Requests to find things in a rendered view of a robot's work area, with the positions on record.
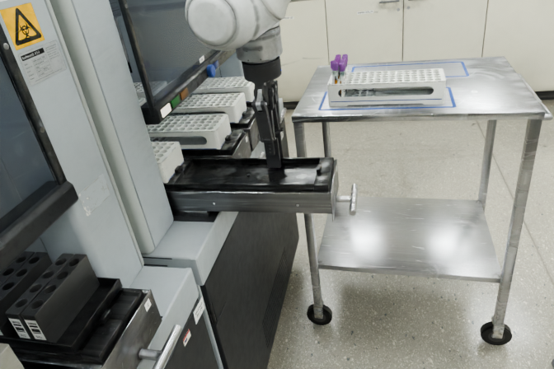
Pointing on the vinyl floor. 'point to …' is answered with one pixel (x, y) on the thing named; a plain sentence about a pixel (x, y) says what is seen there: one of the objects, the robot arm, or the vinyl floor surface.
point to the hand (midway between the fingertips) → (274, 150)
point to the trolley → (412, 206)
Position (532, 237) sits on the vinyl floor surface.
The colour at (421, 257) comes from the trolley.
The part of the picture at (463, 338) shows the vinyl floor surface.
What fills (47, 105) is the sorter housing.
